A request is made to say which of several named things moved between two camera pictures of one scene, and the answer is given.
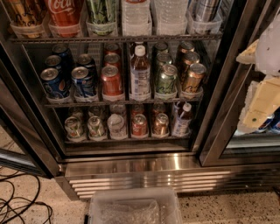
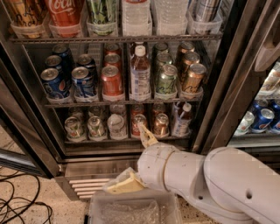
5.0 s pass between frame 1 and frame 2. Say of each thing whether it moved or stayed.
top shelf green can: stayed
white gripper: moved
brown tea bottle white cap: stayed
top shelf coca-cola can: stayed
